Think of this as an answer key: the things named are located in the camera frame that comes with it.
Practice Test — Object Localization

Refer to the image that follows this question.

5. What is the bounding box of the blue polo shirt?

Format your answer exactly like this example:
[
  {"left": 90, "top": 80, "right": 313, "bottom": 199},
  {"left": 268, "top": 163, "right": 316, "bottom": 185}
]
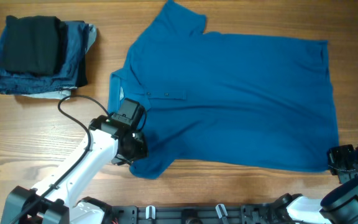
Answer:
[{"left": 108, "top": 1, "right": 339, "bottom": 179}]

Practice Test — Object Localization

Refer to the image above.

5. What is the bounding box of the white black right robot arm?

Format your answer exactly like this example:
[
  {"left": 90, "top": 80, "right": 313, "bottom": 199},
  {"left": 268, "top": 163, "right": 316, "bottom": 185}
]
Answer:
[{"left": 276, "top": 144, "right": 358, "bottom": 223}]

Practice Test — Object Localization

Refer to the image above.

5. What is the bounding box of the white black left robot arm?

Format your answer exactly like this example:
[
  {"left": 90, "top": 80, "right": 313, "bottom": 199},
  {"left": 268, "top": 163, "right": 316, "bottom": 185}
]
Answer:
[{"left": 1, "top": 113, "right": 148, "bottom": 223}]

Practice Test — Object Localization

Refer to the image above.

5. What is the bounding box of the light grey folded garment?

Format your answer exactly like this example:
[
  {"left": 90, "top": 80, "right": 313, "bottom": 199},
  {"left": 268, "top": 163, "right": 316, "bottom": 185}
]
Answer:
[{"left": 24, "top": 24, "right": 97, "bottom": 100}]

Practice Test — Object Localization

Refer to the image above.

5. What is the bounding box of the dark blue folded garment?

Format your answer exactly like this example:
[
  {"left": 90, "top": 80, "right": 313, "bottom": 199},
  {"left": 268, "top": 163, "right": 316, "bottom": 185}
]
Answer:
[{"left": 0, "top": 21, "right": 97, "bottom": 95}]

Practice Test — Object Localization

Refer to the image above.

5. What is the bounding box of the black folded garment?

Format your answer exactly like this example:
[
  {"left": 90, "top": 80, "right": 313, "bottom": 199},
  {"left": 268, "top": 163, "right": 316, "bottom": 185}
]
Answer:
[{"left": 0, "top": 16, "right": 67, "bottom": 75}]

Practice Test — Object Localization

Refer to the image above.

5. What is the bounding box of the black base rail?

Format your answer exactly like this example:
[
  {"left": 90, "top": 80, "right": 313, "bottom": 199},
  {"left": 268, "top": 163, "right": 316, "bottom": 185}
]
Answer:
[{"left": 112, "top": 203, "right": 290, "bottom": 224}]

